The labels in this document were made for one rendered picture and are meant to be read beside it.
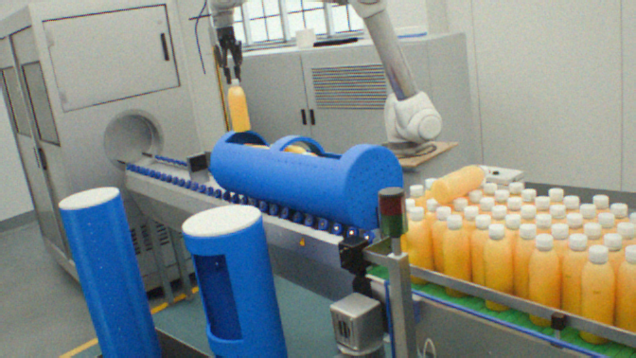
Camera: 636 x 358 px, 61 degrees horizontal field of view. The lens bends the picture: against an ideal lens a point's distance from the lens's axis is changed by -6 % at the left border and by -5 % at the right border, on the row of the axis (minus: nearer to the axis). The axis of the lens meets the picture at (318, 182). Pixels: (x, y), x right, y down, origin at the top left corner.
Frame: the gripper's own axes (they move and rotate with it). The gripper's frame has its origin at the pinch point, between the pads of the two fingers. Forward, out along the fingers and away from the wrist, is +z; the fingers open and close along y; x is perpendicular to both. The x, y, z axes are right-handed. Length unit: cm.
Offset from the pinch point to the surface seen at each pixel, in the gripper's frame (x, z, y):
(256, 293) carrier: 50, 70, 36
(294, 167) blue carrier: 49, 32, 10
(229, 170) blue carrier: 5.1, 37.1, 12.5
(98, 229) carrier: -39, 57, 59
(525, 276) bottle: 139, 49, 12
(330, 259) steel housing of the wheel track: 63, 63, 12
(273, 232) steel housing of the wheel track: 28, 61, 11
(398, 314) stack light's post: 119, 55, 36
